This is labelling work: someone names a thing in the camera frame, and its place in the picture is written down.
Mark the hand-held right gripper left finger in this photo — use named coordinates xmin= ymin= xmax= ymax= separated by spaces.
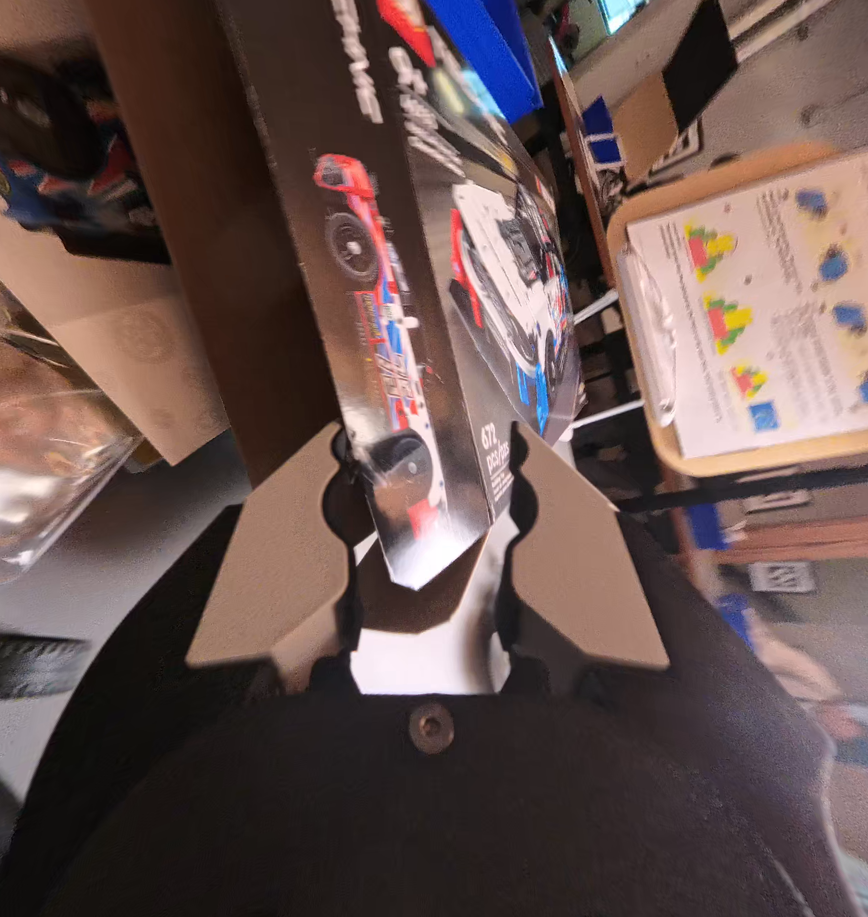
xmin=185 ymin=421 xmax=364 ymax=693

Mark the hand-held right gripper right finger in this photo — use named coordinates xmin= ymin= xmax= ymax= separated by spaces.
xmin=493 ymin=421 xmax=671 ymax=676

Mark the lego set box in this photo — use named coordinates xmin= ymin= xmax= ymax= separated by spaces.
xmin=83 ymin=0 xmax=587 ymax=637

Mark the wooden clipboard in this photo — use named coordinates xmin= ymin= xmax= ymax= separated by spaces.
xmin=604 ymin=140 xmax=868 ymax=480

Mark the clear plastic bag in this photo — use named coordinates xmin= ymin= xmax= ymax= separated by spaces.
xmin=0 ymin=315 xmax=146 ymax=576

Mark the black rubber tyre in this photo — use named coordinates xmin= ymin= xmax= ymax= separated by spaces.
xmin=0 ymin=632 xmax=92 ymax=703

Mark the printed paper sheet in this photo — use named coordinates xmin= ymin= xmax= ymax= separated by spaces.
xmin=626 ymin=147 xmax=868 ymax=459

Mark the black panel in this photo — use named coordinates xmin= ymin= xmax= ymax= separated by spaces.
xmin=658 ymin=0 xmax=740 ymax=135

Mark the blue plastic bin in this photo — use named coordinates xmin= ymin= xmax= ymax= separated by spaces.
xmin=421 ymin=0 xmax=544 ymax=124

